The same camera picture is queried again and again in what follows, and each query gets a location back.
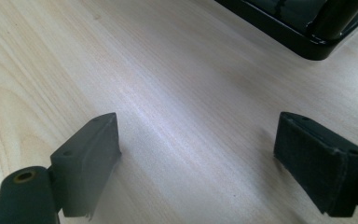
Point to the red and black shoe rack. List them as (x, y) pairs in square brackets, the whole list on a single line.
[(292, 28)]

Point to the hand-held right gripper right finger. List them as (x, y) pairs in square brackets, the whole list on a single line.
[(317, 165)]

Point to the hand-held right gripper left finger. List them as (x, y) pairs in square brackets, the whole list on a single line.
[(84, 168)]

